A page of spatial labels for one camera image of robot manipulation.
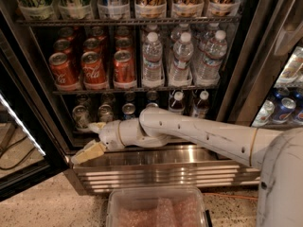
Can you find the top wire shelf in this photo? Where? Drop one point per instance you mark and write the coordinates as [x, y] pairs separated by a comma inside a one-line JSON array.
[[129, 22]]

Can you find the front middle water bottle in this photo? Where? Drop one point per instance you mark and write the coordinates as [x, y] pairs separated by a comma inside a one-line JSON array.
[[182, 53]]

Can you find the wire shelf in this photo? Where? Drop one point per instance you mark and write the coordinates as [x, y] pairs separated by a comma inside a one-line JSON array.
[[129, 22], [140, 89]]

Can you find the left brown drink bottle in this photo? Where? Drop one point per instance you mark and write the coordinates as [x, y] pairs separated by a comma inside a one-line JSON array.
[[176, 102]]

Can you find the coca-cola can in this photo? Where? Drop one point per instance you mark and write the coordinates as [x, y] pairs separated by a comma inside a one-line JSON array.
[[124, 70], [94, 73], [66, 75]]

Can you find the brown drink bottle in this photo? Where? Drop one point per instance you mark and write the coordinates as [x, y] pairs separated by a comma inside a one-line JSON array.
[[200, 105], [176, 102]]

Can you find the clear plastic bin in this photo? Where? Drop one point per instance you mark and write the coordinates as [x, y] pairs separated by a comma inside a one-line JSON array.
[[164, 206]]

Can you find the middle wire shelf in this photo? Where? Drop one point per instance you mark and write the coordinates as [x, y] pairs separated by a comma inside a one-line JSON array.
[[140, 89]]

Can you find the open fridge door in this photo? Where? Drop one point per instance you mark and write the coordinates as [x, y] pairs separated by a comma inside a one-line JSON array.
[[15, 95]]

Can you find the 7up can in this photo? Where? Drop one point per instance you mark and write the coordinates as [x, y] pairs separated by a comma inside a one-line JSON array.
[[82, 118], [105, 113]]

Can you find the stainless steel fridge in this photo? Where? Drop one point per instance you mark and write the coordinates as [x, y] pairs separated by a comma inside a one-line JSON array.
[[262, 37]]

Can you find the blue pepsi can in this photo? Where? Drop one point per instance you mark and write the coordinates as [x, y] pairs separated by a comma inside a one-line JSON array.
[[128, 110], [152, 104]]

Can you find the front left coca-cola can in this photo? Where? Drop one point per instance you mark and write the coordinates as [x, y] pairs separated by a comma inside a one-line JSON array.
[[66, 75]]

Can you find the front middle coca-cola can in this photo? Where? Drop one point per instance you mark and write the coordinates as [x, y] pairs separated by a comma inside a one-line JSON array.
[[94, 73]]

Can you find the front right coca-cola can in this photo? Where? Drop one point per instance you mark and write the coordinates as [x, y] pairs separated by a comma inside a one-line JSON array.
[[124, 70]]

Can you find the front right water bottle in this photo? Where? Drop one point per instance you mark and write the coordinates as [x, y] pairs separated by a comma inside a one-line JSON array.
[[207, 67]]

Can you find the front left water bottle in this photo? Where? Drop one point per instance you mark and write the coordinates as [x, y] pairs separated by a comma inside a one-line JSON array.
[[152, 65]]

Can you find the pepsi can right compartment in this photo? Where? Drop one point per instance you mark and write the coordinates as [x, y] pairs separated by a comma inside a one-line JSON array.
[[283, 110]]

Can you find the right brown drink bottle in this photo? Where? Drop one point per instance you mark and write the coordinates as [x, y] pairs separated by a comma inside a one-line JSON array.
[[200, 105]]

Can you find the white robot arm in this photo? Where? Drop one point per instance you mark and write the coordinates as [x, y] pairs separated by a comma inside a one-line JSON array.
[[278, 155]]

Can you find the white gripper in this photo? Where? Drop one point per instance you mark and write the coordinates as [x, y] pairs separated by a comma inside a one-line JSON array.
[[109, 137]]

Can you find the water bottle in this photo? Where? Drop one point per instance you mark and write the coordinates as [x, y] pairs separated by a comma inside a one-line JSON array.
[[207, 67], [182, 53], [152, 65]]

